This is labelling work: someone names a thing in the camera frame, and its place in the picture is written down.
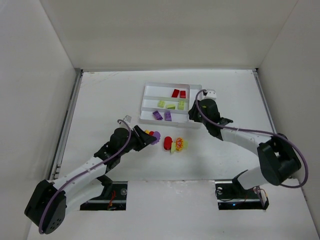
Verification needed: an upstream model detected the purple rounded lego piece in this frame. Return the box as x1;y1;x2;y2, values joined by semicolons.
151;131;161;145

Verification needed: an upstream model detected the light green lego piece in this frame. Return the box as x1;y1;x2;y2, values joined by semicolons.
177;100;185;111

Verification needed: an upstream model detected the light green wedge lego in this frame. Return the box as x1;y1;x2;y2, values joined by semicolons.
166;104;176;110

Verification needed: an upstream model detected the small red lego brick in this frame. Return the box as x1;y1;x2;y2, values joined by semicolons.
179;90;187;99

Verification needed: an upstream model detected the purple patterned lego brick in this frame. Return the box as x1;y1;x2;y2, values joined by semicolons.
152;110;163;121

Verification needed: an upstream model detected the purple tan lego piece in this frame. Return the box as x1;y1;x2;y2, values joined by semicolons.
164;111;172;122

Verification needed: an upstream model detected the light green square lego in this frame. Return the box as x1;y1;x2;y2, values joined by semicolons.
157;100;166;108

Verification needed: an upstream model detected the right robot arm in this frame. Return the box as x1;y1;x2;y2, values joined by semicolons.
188;98;308;190

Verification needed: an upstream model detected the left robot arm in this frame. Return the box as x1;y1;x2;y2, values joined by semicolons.
24;123;161;235

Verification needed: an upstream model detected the red rounded lego brick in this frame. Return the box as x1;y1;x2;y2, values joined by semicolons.
163;136;173;151

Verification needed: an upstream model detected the light green curved lego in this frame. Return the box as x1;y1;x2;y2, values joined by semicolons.
170;142;179;154

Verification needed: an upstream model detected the orange patterned lego piece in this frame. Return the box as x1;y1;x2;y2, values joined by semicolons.
174;137;189;152

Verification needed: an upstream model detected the white divided tray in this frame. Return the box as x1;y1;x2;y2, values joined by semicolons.
139;82;202;129

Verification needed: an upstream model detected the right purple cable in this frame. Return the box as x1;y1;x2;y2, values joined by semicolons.
194;88;309;189

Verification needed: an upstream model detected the purple cable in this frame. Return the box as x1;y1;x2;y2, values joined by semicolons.
38;119;133;235
194;88;309;189

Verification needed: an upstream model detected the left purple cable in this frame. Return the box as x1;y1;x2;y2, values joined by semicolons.
38;119;133;235

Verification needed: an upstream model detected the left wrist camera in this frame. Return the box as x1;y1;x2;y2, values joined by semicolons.
123;115;132;125

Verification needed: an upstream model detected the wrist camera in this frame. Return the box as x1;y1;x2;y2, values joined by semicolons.
204;89;217;100
123;115;132;125

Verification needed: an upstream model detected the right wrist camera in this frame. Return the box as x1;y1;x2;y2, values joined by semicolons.
204;89;217;100

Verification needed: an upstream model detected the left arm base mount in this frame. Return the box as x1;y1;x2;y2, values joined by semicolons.
80;175;128;211

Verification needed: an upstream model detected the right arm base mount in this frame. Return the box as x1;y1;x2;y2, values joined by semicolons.
215;179;270;211

